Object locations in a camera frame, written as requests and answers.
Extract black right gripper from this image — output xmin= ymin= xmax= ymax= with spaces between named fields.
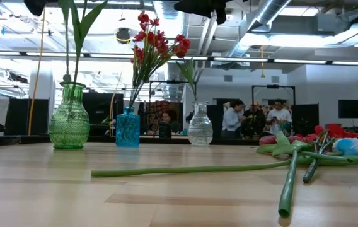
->
xmin=174 ymin=0 xmax=227 ymax=25

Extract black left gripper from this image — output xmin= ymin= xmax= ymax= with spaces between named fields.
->
xmin=23 ymin=0 xmax=47 ymax=16

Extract blue white artificial tulip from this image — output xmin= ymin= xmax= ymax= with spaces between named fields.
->
xmin=89 ymin=137 xmax=358 ymax=178
xmin=68 ymin=0 xmax=109 ymax=102
xmin=58 ymin=0 xmax=72 ymax=84

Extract dark red artificial tulip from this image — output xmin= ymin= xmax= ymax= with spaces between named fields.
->
xmin=258 ymin=135 xmax=278 ymax=147
xmin=255 ymin=130 xmax=314 ymax=219
xmin=175 ymin=44 xmax=199 ymax=105

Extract clear glass vase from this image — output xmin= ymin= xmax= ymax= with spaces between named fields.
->
xmin=187 ymin=101 xmax=214 ymax=147

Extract green glass vase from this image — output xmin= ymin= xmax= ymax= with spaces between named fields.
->
xmin=48 ymin=81 xmax=91 ymax=151

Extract blue glass vase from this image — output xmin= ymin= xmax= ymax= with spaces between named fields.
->
xmin=115 ymin=106 xmax=141 ymax=148

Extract long LED light bar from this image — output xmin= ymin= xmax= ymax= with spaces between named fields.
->
xmin=0 ymin=49 xmax=358 ymax=67

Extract person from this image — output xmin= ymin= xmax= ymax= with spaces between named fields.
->
xmin=160 ymin=108 xmax=182 ymax=135
xmin=266 ymin=98 xmax=293 ymax=136
xmin=222 ymin=100 xmax=246 ymax=140
xmin=243 ymin=100 xmax=267 ymax=139

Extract black partition panel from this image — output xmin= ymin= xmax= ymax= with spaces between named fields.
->
xmin=291 ymin=103 xmax=320 ymax=129
xmin=4 ymin=98 xmax=50 ymax=136

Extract red patterned tapestry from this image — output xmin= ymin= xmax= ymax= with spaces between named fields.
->
xmin=144 ymin=100 xmax=180 ymax=135

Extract silver ventilation duct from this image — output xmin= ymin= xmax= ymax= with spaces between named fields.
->
xmin=228 ymin=0 xmax=293 ymax=59
xmin=159 ymin=0 xmax=187 ymax=102

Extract black frame stand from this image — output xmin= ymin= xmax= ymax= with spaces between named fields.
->
xmin=149 ymin=80 xmax=198 ymax=107
xmin=251 ymin=84 xmax=296 ymax=107

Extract black dome camera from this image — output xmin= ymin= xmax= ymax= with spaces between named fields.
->
xmin=115 ymin=27 xmax=132 ymax=45

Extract yellow extension cable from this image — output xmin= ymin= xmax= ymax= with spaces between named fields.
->
xmin=27 ymin=14 xmax=46 ymax=136

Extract thin yellow cable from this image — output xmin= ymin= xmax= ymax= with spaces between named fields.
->
xmin=108 ymin=71 xmax=124 ymax=137

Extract black table frame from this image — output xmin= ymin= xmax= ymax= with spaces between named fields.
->
xmin=0 ymin=134 xmax=260 ymax=148

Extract black wall monitor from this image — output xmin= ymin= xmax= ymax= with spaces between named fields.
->
xmin=338 ymin=99 xmax=358 ymax=119

